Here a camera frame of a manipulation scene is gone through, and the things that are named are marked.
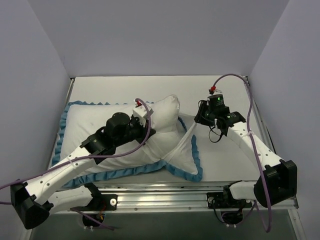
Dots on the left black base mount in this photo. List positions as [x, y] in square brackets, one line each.
[106, 201]

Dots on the aluminium rail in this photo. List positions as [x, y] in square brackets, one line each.
[164, 197]
[258, 119]
[69, 92]

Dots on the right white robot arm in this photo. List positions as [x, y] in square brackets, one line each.
[278, 178]

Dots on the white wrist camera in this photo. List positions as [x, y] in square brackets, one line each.
[214, 91]
[140, 112]

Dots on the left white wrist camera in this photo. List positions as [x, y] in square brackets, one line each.
[140, 112]

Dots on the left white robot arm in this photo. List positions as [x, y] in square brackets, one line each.
[35, 199]

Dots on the right side aluminium rail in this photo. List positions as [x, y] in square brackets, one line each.
[258, 119]

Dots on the blue patterned ruffled pillowcase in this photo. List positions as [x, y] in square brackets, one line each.
[173, 147]

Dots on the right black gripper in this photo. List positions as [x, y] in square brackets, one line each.
[200, 115]

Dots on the left side aluminium rail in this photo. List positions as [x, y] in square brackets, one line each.
[69, 92]

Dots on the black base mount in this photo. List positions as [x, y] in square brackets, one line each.
[220, 200]
[106, 201]

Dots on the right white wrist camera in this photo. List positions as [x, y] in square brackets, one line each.
[214, 91]

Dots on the aluminium front rail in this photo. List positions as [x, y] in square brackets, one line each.
[164, 197]

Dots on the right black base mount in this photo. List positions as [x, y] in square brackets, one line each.
[220, 200]

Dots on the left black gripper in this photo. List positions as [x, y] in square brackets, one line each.
[146, 131]

